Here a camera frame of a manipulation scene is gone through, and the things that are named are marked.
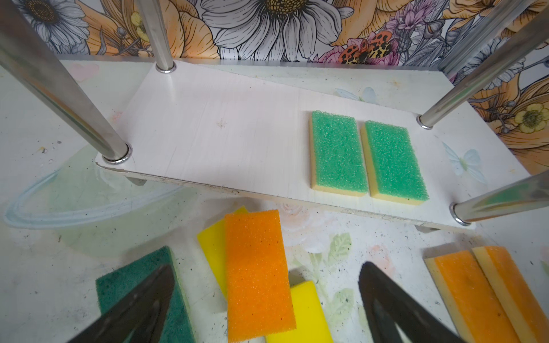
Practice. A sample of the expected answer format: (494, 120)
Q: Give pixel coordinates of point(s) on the orange sponge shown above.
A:
(471, 302)
(522, 308)
(259, 301)

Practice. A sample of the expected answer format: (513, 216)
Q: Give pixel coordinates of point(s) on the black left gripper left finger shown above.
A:
(139, 316)

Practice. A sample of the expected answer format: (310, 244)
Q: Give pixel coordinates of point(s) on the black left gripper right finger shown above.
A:
(389, 309)

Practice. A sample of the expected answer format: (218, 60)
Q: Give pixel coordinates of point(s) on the yellow sponge block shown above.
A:
(311, 322)

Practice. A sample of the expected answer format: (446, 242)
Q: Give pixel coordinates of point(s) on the light green sponge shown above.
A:
(392, 167)
(336, 154)

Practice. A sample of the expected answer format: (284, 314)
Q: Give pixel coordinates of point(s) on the dark green scouring sponge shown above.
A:
(112, 287)

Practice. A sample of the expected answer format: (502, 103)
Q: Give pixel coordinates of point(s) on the yellow sponge flat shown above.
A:
(212, 241)

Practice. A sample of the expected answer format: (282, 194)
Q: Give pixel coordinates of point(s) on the white two-tier metal shelf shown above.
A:
(217, 129)

